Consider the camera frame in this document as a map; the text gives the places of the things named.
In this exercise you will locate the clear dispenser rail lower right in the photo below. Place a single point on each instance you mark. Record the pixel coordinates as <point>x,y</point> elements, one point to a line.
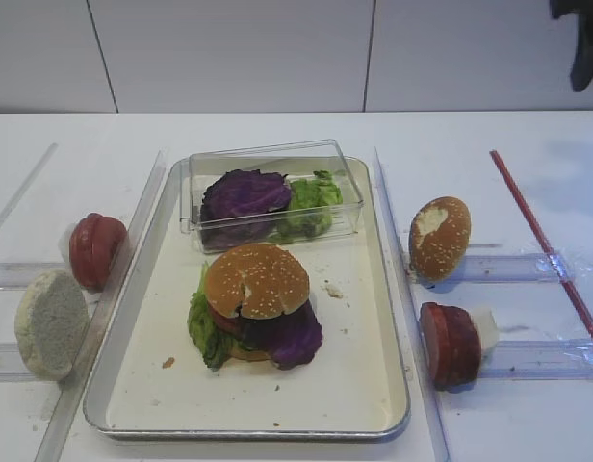
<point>540,360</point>

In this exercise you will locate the metal baking tray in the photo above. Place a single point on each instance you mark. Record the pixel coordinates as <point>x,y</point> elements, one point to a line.
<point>149,381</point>

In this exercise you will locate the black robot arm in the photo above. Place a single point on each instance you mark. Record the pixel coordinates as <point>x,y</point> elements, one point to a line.
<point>581,74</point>

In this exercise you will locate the bottom burger bun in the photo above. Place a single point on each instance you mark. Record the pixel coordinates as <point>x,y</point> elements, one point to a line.
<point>248,353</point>

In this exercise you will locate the sesame bun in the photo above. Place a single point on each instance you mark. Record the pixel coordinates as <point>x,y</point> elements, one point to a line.
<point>438,238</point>
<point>256,281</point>

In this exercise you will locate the red tomato slice on burger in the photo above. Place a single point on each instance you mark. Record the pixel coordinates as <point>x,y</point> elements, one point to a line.
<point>233,325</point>

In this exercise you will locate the sesame bun top in rack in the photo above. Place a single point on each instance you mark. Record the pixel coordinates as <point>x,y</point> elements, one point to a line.
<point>438,238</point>

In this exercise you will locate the red straw stick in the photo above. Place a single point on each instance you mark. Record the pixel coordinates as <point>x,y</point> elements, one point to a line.
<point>566,282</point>

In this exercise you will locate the white pusher block right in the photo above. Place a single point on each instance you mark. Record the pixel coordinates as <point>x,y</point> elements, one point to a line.
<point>487,330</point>

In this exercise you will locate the clear dispenser rail upper right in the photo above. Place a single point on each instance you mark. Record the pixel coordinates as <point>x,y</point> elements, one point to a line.
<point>520,268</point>

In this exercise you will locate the clear plastic container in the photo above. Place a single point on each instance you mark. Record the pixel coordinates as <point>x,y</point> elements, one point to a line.
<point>298,160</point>

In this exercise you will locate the green lettuce in container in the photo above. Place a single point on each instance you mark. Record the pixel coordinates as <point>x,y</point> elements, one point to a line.
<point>305,216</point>

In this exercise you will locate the green lettuce leaf on tray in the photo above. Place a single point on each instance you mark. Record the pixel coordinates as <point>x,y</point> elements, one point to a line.
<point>214,345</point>

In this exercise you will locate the clear thin rail far left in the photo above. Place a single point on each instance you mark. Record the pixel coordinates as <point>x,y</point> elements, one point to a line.
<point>27,183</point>

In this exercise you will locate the clear dispenser rail lower left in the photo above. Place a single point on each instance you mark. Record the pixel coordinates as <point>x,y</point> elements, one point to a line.
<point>12,367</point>

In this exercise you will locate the clear dispenser rail upper left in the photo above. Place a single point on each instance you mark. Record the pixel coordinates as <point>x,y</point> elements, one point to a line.
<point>16,276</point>

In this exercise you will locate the red tomato slices left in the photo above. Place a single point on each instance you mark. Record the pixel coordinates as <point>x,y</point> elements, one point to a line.
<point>92,246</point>

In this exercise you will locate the clear dispenser rail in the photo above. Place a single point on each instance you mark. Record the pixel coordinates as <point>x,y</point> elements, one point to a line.
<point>520,268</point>
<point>12,367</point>
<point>540,360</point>
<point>16,276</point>

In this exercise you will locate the clear long guide rail right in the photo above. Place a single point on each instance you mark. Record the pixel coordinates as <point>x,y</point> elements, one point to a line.
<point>437,432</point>

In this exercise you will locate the white bun half left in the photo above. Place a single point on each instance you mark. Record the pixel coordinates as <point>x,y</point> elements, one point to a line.
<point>50,323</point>

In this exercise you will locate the red meat slices right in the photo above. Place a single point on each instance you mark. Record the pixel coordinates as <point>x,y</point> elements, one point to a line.
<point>452,345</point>

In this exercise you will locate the purple cabbage in container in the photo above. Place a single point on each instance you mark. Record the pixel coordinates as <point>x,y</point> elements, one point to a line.
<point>231,207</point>

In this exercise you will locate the purple cabbage leaf on burger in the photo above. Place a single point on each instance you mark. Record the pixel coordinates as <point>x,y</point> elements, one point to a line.
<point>289,340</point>

